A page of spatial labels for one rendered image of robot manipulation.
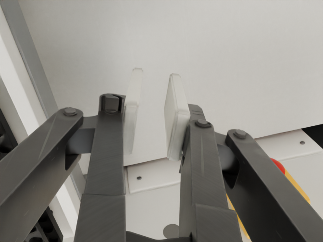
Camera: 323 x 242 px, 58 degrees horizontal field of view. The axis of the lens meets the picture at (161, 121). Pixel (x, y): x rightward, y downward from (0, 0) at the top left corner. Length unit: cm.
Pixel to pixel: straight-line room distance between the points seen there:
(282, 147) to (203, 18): 24
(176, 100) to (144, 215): 26
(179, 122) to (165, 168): 31
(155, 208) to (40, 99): 22
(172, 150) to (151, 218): 24
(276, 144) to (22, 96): 38
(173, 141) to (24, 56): 14
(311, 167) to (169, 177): 20
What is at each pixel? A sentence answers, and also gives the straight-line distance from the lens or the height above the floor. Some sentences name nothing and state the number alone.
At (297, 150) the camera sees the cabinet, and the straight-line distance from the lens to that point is 49.
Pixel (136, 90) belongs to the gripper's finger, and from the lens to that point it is 17.
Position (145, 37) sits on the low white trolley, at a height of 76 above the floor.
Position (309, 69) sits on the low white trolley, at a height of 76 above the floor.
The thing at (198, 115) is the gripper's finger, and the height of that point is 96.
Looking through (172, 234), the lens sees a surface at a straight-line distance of 37.
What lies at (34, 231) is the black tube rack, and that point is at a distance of 33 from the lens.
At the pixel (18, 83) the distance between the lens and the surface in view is 24.
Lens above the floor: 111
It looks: 59 degrees down
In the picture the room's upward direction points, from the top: 162 degrees clockwise
